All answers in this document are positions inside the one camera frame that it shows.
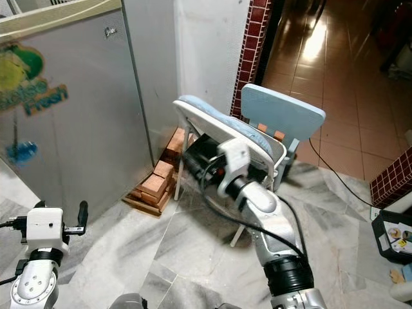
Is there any white folding chair black seat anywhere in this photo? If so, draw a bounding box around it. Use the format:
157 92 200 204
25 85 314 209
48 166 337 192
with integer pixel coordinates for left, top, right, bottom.
172 97 288 250

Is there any silver fridge with green sticker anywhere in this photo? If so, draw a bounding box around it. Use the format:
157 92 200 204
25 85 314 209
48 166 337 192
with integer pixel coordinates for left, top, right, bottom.
0 0 178 221

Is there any light blue chair cushion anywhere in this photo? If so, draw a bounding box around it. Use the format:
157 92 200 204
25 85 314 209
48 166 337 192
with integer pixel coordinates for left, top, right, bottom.
176 95 275 156

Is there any light blue plastic chair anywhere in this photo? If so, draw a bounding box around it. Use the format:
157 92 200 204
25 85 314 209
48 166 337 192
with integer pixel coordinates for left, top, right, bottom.
241 83 328 169

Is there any grey left robot knee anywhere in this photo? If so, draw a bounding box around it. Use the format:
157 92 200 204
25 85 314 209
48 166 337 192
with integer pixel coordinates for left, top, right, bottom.
109 292 146 309

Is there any black storage box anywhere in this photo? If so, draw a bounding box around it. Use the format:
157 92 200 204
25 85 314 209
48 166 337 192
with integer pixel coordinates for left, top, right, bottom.
371 209 412 265

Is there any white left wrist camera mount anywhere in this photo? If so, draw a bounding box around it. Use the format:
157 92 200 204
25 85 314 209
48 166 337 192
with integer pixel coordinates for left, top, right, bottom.
25 207 66 252

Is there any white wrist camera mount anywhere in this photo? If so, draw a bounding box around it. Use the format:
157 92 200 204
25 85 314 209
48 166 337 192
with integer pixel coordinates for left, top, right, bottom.
216 137 253 198
25 207 66 252

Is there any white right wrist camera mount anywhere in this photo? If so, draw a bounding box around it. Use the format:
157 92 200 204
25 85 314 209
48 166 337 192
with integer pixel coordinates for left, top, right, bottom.
216 137 253 198

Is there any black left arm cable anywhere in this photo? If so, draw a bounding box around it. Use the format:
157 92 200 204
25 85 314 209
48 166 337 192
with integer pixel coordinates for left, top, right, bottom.
0 219 28 287

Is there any thin black floor cable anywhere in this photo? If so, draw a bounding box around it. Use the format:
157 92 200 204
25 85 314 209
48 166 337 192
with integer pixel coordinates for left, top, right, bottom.
307 137 378 211

